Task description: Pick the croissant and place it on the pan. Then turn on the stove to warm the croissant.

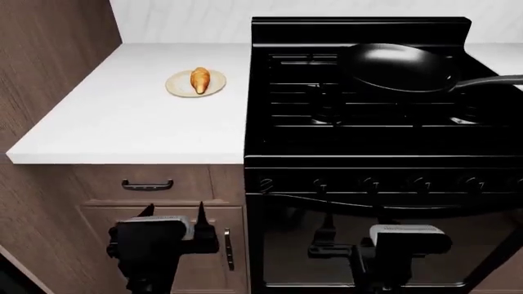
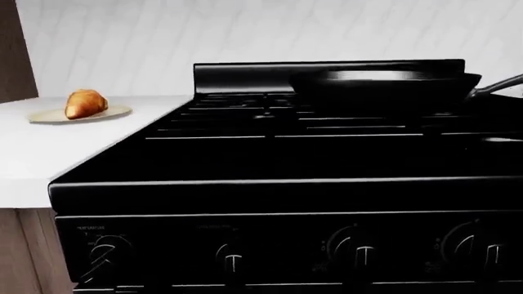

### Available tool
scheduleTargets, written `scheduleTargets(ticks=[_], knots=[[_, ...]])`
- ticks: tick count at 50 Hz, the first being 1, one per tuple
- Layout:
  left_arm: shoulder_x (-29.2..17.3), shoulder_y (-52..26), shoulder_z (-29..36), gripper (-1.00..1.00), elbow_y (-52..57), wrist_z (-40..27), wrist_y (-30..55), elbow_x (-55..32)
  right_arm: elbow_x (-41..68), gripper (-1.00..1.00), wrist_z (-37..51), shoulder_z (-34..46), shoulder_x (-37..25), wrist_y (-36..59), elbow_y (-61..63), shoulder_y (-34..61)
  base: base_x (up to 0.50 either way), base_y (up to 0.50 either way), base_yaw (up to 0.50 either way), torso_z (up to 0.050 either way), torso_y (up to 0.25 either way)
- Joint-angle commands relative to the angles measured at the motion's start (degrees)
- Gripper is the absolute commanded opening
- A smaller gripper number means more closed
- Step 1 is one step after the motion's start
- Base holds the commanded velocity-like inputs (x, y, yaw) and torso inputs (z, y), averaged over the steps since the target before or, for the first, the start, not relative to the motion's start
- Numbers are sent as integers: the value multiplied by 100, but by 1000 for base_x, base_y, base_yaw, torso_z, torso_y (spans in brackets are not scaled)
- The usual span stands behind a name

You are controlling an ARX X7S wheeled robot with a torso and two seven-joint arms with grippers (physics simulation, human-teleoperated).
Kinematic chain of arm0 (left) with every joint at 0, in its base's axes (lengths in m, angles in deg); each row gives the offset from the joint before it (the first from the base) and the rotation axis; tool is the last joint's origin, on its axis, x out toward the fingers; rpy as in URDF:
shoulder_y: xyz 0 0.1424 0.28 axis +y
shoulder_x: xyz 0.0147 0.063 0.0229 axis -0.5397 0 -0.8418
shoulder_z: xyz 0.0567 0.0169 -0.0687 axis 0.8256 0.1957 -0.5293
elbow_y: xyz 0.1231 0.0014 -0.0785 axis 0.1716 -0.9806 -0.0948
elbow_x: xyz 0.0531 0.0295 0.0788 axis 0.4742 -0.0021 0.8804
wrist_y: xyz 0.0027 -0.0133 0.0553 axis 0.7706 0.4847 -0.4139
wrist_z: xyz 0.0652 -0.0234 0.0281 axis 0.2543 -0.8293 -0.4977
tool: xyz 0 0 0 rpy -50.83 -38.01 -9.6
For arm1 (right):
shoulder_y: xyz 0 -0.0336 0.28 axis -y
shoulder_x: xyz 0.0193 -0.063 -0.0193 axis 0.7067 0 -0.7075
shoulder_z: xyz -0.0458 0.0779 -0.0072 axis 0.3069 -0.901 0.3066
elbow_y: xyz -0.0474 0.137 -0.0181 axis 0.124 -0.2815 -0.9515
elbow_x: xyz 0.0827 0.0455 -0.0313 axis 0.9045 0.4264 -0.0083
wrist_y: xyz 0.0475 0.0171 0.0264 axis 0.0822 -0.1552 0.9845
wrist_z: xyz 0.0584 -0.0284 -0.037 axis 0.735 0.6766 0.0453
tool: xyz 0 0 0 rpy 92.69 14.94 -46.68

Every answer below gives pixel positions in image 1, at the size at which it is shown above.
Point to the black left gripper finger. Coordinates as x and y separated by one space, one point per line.
202 214
147 211

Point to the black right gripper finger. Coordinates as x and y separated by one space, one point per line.
383 212
328 229

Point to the black stove knob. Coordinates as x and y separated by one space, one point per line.
517 183
321 183
267 183
422 183
474 183
372 183

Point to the black gas stove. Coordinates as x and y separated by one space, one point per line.
367 144

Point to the golden brown croissant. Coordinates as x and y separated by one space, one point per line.
199 79

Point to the black frying pan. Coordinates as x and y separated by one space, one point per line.
392 65

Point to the brown wooden drawer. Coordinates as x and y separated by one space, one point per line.
184 183

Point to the brown wooden cabinet door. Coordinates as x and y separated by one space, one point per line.
233 275

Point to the round beige plate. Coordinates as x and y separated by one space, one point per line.
176 84

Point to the tall brown wooden cabinet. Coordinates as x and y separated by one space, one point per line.
49 61

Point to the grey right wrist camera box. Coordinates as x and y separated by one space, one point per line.
408 235

